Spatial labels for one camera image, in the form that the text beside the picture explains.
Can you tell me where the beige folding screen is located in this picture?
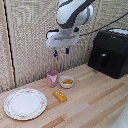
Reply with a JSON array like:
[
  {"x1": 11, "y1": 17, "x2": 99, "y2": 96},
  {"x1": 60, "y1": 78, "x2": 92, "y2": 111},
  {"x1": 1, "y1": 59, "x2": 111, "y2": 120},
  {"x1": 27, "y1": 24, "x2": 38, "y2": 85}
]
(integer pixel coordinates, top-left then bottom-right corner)
[{"x1": 0, "y1": 0, "x2": 128, "y2": 94}]

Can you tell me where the yellow block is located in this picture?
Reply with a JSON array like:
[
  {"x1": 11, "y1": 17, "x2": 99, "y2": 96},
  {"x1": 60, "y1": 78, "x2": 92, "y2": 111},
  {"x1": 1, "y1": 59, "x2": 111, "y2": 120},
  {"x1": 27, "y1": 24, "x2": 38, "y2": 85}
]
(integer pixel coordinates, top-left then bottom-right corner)
[{"x1": 52, "y1": 90, "x2": 68, "y2": 103}]

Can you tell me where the white plate with floral rim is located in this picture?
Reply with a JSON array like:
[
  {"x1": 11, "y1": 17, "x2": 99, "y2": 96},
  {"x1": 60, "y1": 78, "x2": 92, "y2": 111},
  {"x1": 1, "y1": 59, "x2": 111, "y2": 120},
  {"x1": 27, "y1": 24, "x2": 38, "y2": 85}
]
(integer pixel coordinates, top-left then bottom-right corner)
[{"x1": 3, "y1": 87, "x2": 48, "y2": 121}]

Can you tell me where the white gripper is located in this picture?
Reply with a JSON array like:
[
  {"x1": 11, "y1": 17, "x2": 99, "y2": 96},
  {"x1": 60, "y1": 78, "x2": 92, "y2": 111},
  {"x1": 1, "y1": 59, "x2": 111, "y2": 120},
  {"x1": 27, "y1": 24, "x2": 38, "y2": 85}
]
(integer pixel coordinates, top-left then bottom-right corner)
[{"x1": 45, "y1": 28, "x2": 81, "y2": 61}]

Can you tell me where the black cable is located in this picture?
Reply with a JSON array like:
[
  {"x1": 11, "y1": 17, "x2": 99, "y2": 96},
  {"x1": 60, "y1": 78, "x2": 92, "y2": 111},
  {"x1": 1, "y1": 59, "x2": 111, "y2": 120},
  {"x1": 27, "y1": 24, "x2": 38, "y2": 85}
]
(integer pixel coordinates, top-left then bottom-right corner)
[{"x1": 79, "y1": 11, "x2": 128, "y2": 37}]

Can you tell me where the black air fryer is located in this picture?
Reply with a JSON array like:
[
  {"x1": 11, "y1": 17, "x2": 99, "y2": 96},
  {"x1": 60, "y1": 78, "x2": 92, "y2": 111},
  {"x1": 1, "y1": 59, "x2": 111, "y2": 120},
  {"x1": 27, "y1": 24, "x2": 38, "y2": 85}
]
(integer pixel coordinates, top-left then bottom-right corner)
[{"x1": 87, "y1": 28, "x2": 128, "y2": 80}]

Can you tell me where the white bowl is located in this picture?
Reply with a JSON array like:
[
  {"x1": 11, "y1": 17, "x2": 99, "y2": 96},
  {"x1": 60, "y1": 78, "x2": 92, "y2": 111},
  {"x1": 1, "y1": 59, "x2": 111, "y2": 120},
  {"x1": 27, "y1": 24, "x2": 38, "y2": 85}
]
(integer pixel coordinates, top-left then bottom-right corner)
[{"x1": 58, "y1": 75, "x2": 76, "y2": 90}]

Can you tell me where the yellow food piece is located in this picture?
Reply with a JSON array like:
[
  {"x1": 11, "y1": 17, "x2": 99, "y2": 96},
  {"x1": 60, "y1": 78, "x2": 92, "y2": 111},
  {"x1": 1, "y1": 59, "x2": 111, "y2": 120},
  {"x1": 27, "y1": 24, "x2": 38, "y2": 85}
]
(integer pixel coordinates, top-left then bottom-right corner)
[{"x1": 61, "y1": 78, "x2": 74, "y2": 85}]

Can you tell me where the pink cup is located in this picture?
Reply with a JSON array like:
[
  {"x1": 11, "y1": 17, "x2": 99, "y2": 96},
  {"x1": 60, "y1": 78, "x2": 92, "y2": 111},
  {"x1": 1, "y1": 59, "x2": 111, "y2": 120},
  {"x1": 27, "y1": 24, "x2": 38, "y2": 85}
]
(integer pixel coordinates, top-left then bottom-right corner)
[{"x1": 46, "y1": 69, "x2": 60, "y2": 89}]

